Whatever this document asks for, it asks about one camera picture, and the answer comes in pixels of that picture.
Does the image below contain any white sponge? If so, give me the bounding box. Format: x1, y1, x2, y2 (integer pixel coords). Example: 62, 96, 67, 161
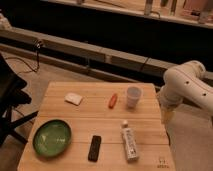
65, 93, 83, 105

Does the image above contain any black remote control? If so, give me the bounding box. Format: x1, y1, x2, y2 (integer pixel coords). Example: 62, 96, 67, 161
88, 135, 102, 162

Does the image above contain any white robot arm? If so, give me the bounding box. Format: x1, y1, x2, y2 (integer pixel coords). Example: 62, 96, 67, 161
157, 60, 213, 124

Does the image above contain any green bowl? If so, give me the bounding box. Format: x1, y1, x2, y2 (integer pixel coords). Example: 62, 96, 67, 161
32, 119, 72, 157

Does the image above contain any white glue bottle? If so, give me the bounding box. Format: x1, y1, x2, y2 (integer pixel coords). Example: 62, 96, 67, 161
121, 120, 139, 162

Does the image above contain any wooden table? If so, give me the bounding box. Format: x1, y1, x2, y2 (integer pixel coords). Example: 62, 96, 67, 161
18, 82, 176, 171

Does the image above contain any black office chair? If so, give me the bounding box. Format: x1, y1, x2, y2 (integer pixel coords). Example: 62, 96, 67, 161
0, 53, 38, 147

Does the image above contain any black cable on floor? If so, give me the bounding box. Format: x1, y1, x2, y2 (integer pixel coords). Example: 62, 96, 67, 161
3, 40, 44, 75

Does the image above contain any white ceramic cup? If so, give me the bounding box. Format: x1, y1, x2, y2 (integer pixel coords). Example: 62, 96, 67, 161
127, 87, 142, 108

